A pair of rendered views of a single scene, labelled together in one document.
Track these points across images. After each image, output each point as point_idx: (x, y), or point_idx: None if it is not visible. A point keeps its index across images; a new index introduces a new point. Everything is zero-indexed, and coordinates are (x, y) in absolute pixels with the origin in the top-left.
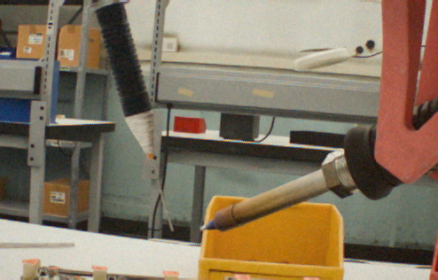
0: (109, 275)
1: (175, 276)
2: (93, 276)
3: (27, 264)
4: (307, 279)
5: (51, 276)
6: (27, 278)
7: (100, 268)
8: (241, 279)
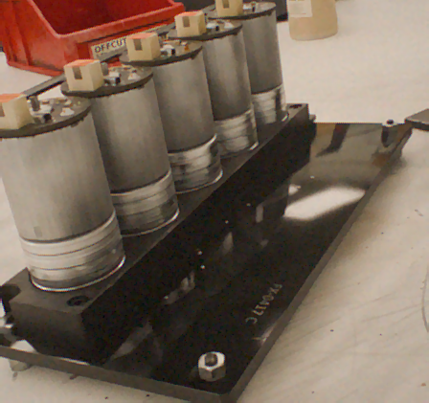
0: (47, 84)
1: (154, 34)
2: (91, 76)
3: (16, 100)
4: None
5: (39, 105)
6: (23, 124)
7: (88, 61)
8: (197, 14)
